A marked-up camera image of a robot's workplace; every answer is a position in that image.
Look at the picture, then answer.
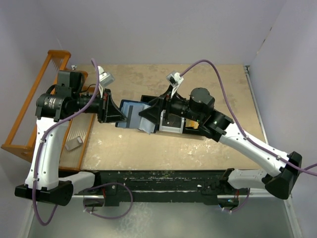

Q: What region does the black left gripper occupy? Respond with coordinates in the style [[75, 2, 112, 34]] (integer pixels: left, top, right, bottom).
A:
[[72, 87, 128, 122]]

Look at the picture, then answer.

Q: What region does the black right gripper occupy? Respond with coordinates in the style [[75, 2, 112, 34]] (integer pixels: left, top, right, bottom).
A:
[[139, 84, 203, 125]]

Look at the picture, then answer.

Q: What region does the blue leather card holder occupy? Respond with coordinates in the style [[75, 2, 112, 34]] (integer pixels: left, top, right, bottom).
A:
[[115, 100, 157, 134]]

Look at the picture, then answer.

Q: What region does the grey card with stripe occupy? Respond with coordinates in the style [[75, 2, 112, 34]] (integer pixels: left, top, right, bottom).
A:
[[127, 105, 134, 128]]

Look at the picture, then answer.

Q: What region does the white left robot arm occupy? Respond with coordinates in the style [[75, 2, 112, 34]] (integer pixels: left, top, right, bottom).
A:
[[14, 67, 126, 206]]

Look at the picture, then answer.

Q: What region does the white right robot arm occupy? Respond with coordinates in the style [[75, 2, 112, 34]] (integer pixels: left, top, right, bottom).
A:
[[139, 87, 302, 200]]

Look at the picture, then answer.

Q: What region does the pile of black cards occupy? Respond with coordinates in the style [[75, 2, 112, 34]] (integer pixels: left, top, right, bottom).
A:
[[162, 115, 182, 128]]

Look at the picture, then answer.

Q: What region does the pile of gold cards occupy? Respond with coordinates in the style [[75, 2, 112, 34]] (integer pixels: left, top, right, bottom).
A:
[[185, 119, 199, 129]]

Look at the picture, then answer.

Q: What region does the black bin with gold cards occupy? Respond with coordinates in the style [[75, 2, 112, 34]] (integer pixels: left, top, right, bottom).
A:
[[181, 118, 204, 136]]

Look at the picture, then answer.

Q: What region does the white middle bin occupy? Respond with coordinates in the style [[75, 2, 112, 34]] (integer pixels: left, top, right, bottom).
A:
[[159, 110, 185, 134]]

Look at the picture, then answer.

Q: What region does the small grey box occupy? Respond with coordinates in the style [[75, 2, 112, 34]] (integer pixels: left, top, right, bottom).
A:
[[64, 136, 83, 151]]

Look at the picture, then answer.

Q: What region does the orange wooden rack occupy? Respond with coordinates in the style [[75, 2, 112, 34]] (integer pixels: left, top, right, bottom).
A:
[[1, 50, 95, 172]]

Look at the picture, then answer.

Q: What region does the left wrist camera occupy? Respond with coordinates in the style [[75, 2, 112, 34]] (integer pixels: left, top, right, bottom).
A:
[[98, 66, 115, 96]]

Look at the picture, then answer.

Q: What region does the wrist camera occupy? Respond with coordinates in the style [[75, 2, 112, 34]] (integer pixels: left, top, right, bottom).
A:
[[166, 71, 184, 98], [98, 66, 115, 96]]

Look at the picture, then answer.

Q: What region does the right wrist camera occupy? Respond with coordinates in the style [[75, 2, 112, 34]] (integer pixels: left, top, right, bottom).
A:
[[166, 71, 184, 98]]

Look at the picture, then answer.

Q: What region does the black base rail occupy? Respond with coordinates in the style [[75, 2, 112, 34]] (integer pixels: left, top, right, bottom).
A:
[[79, 169, 248, 206]]

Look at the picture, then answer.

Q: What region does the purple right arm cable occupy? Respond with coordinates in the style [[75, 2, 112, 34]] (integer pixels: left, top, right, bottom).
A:
[[180, 59, 317, 215]]

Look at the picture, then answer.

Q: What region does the aluminium frame rail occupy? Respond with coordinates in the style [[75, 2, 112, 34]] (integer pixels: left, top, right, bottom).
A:
[[29, 176, 292, 199]]

